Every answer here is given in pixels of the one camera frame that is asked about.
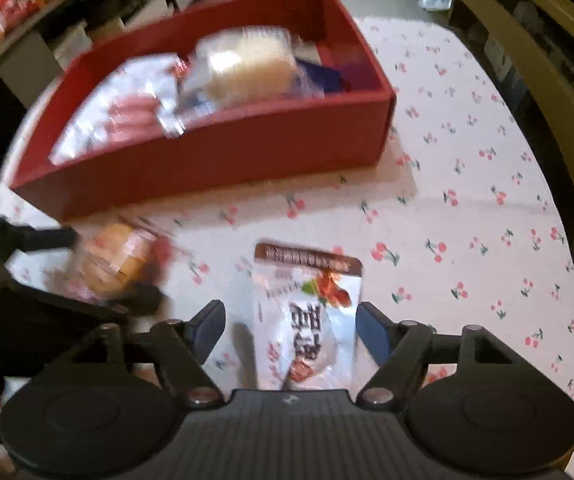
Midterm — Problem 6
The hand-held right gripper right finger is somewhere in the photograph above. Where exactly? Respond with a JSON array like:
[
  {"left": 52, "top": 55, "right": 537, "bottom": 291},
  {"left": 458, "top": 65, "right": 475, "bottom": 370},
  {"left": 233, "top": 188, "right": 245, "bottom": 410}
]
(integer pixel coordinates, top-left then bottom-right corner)
[{"left": 354, "top": 301, "right": 523, "bottom": 406}]

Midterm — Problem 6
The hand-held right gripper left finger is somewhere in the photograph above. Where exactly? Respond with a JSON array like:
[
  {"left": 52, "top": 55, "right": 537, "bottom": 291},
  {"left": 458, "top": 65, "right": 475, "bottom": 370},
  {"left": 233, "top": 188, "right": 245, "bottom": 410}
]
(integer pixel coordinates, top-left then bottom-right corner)
[{"left": 64, "top": 300, "right": 228, "bottom": 406}]

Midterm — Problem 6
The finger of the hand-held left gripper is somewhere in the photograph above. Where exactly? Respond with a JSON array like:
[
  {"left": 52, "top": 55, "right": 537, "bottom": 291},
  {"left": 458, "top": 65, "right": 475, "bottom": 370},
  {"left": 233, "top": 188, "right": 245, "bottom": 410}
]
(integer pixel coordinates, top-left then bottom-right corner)
[
  {"left": 0, "top": 217, "right": 80, "bottom": 261},
  {"left": 14, "top": 280, "right": 168, "bottom": 318}
]

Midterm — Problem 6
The golden bun snack packet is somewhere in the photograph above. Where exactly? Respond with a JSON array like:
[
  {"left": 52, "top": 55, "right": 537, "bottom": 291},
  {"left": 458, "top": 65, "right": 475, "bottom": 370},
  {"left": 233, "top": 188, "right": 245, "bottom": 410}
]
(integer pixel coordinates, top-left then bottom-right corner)
[{"left": 67, "top": 220, "right": 175, "bottom": 306}]

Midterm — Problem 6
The white brown-topped snack packet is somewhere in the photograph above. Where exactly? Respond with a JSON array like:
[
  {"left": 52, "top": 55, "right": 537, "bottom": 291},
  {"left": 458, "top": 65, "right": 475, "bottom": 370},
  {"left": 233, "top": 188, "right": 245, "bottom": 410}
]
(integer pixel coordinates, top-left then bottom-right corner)
[{"left": 249, "top": 242, "right": 364, "bottom": 391}]

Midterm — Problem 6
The pink sausage packet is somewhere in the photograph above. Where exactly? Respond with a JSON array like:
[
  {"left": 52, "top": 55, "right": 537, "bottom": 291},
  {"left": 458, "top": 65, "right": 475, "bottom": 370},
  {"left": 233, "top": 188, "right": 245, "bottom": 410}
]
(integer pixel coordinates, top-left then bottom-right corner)
[{"left": 49, "top": 57, "right": 188, "bottom": 166}]

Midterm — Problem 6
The red cardboard box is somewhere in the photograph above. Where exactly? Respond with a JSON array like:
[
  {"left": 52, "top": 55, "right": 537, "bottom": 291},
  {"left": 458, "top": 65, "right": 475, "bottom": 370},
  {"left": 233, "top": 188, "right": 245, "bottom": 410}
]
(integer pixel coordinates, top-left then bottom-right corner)
[{"left": 9, "top": 0, "right": 398, "bottom": 221}]

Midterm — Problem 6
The blue snack packet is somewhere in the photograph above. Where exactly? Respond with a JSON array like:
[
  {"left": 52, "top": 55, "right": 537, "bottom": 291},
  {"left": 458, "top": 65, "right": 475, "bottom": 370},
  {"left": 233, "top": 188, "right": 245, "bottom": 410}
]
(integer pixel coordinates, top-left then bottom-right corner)
[{"left": 294, "top": 57, "right": 353, "bottom": 96}]

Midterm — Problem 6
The white bread packet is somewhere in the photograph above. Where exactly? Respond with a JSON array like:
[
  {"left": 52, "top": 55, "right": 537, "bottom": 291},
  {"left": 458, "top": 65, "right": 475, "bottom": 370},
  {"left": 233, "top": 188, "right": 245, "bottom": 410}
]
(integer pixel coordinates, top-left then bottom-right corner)
[{"left": 177, "top": 27, "right": 328, "bottom": 121}]

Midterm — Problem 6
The white sideboard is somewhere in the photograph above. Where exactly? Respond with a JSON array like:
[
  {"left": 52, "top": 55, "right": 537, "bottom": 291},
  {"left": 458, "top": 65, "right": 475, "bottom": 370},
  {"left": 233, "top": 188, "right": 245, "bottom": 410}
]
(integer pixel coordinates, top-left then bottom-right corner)
[{"left": 0, "top": 0, "right": 223, "bottom": 111}]

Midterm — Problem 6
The open cardboard box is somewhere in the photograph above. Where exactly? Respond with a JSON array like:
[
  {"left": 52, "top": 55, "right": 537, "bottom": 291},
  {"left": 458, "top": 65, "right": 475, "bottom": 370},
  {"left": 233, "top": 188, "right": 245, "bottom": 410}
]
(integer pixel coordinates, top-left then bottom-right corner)
[{"left": 52, "top": 10, "right": 128, "bottom": 53}]

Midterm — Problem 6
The white carton under cabinet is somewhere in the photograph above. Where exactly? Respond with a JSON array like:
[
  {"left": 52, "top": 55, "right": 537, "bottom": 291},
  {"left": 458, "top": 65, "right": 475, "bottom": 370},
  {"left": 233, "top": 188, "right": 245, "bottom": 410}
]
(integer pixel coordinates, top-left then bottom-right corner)
[{"left": 482, "top": 35, "right": 523, "bottom": 86}]

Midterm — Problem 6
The long wooden cabinet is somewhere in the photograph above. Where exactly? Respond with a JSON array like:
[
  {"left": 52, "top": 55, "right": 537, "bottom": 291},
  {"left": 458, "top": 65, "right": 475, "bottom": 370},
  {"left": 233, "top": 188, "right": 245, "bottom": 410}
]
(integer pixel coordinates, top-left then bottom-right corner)
[{"left": 402, "top": 0, "right": 574, "bottom": 281}]

